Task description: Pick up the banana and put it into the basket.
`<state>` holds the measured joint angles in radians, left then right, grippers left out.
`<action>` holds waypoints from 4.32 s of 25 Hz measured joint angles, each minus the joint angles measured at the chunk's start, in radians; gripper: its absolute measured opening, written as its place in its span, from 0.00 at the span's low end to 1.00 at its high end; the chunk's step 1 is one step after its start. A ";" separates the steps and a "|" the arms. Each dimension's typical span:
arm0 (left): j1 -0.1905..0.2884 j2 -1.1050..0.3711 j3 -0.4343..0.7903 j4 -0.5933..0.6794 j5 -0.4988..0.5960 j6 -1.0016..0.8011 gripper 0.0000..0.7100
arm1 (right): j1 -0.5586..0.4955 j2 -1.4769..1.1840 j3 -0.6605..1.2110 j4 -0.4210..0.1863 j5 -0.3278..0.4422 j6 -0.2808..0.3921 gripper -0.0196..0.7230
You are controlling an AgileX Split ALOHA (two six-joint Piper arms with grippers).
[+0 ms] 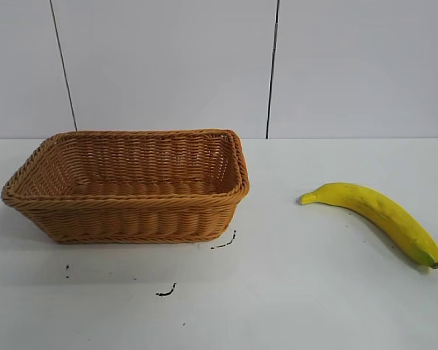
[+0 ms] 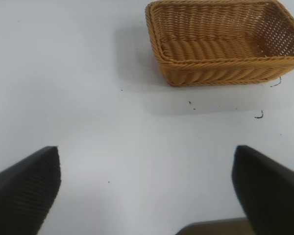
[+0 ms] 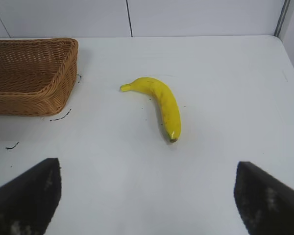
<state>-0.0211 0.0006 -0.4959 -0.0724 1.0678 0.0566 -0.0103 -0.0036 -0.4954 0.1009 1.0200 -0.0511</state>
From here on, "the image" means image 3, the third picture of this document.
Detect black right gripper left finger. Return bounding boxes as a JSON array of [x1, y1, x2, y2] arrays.
[[0, 158, 62, 235]]

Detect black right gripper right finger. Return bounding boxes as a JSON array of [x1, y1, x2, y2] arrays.
[[233, 161, 294, 235]]

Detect yellow banana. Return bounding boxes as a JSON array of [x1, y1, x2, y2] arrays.
[[120, 76, 182, 143]]

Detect brown wicker basket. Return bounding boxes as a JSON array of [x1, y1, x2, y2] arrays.
[[0, 37, 79, 117]]

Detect grey metal frame post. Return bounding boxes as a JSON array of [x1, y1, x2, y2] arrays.
[[274, 0, 289, 37]]

